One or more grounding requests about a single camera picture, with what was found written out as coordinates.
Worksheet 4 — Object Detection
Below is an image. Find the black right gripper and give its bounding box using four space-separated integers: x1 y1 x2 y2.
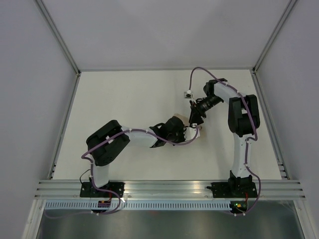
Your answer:
189 95 222 125

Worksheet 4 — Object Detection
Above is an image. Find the beige cloth napkin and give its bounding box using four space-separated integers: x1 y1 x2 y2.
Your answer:
173 114 190 128

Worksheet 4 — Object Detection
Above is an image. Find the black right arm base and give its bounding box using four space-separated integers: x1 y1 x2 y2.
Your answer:
207 182 258 199

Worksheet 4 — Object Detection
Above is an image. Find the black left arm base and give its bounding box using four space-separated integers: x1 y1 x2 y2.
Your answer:
80 182 125 198

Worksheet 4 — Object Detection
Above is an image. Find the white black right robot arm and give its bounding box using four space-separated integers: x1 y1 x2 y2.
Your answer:
185 79 260 197

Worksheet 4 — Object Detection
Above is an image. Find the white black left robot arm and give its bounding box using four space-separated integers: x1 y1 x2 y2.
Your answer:
86 116 186 197

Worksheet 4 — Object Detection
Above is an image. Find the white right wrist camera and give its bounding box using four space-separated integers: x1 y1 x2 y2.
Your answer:
184 90 193 99

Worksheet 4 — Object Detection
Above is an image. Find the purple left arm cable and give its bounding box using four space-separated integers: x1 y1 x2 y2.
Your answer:
44 124 199 219

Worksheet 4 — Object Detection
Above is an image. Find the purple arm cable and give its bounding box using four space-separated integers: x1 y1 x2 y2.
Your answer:
44 124 199 219
188 66 262 217

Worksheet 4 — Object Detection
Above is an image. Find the aluminium rear frame bar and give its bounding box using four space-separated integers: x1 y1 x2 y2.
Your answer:
79 66 253 72

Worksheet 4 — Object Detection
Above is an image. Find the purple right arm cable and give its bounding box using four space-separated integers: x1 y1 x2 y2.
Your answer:
188 66 262 217

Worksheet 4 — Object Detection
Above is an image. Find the aluminium table edge rail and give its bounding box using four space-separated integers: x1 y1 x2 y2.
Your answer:
46 71 82 180

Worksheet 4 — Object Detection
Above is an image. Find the aluminium front mounting rail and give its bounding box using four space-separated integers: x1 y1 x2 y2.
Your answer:
33 180 306 201

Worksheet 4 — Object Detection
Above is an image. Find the aluminium right frame post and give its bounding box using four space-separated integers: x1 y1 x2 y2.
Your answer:
251 0 299 74

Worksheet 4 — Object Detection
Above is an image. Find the aluminium frame post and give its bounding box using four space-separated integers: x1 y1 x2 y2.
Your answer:
251 0 299 74
34 0 81 76

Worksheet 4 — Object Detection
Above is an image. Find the white slotted cable duct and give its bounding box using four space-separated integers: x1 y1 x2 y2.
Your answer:
44 200 231 211

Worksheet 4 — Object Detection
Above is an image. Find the aluminium left frame post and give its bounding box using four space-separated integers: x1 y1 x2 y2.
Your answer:
34 0 81 76

